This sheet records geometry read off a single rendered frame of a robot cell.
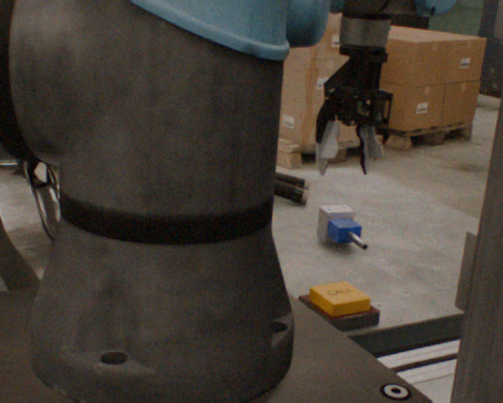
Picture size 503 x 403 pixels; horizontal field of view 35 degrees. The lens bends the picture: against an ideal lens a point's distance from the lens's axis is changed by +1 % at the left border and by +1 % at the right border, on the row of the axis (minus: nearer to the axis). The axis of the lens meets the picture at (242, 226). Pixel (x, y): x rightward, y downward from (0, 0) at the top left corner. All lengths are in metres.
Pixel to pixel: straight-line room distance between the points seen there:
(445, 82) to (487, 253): 5.35
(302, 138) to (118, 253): 4.53
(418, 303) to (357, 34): 0.41
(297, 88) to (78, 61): 4.54
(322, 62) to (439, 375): 4.25
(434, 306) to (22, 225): 0.58
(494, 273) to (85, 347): 0.24
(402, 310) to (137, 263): 0.77
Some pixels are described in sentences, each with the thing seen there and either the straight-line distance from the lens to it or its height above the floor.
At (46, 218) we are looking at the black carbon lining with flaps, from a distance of 1.13.
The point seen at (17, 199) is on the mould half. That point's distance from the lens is 1.15.
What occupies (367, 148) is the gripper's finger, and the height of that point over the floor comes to 0.96.
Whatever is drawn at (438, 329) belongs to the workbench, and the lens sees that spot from 1.13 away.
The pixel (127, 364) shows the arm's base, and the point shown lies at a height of 1.06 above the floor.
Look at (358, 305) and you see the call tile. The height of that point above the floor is 0.83.
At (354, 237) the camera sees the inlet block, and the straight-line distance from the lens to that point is 1.29.
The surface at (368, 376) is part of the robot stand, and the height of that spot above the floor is 1.04.
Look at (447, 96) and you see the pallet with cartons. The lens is 5.88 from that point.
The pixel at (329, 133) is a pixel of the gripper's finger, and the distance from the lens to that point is 1.28.
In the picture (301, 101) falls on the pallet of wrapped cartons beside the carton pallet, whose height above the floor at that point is 0.41.
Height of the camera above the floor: 1.26
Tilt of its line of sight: 19 degrees down
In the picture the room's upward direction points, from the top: 4 degrees clockwise
